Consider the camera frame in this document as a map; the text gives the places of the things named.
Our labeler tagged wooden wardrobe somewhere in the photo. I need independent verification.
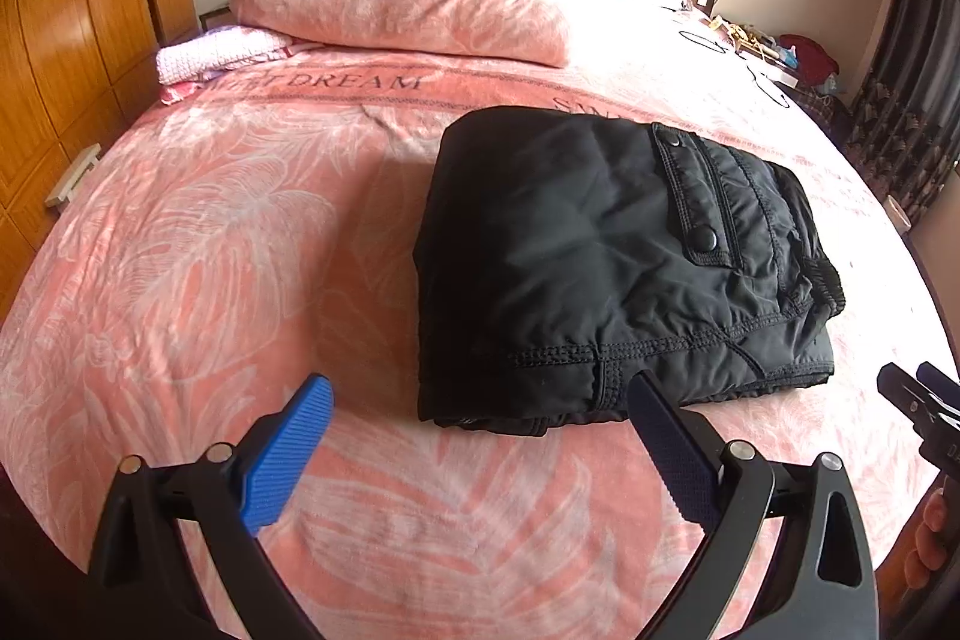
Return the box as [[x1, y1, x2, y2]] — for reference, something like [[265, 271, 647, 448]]
[[0, 0, 202, 319]]

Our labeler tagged pink leaf-print blanket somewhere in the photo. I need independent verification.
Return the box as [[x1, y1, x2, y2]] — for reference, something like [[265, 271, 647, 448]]
[[0, 0, 942, 640]]

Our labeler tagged black jacket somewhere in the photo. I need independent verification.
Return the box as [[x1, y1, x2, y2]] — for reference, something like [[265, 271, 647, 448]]
[[412, 104, 848, 440]]

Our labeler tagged red cloth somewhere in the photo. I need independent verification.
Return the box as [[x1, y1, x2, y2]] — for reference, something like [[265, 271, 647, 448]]
[[778, 34, 841, 80]]

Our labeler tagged black cable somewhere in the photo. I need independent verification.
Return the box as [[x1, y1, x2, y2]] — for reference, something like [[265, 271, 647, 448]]
[[677, 26, 794, 110]]

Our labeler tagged pink pillow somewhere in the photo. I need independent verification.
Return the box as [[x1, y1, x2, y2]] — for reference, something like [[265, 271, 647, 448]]
[[231, 0, 577, 70]]

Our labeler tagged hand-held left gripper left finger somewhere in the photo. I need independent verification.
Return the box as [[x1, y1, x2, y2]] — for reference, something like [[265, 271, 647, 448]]
[[86, 374, 335, 640]]

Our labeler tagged patterned dark curtain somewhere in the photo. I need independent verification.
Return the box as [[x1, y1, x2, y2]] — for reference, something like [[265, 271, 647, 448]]
[[838, 0, 960, 240]]

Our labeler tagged white knitted cloth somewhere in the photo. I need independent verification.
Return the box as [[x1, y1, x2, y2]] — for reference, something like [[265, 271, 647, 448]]
[[155, 26, 293, 88]]

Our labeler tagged white plastic handle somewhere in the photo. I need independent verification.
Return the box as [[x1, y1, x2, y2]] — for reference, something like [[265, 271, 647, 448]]
[[45, 145, 103, 208]]

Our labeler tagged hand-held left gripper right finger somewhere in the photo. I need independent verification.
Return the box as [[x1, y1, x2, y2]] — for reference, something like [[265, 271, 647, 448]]
[[626, 374, 880, 640]]

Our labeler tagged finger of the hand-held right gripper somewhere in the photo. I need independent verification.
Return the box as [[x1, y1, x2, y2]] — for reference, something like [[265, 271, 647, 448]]
[[916, 360, 960, 402], [876, 362, 960, 461]]

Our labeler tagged person's right hand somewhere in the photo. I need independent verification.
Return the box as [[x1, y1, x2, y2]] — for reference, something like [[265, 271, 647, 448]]
[[900, 488, 960, 605]]

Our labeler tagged cluttered bedside table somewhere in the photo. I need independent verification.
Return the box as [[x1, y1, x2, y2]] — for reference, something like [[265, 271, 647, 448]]
[[709, 14, 852, 120]]

